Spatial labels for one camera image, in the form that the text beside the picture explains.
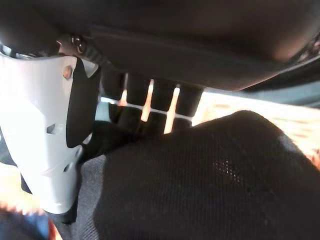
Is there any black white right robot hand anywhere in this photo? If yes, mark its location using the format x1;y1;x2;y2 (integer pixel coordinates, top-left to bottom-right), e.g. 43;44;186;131
0;0;320;216

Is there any large black garment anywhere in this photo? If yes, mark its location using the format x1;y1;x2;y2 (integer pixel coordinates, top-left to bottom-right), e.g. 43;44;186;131
74;109;320;240

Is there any blue garment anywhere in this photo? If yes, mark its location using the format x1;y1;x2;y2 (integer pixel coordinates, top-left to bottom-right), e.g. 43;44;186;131
0;212;51;240

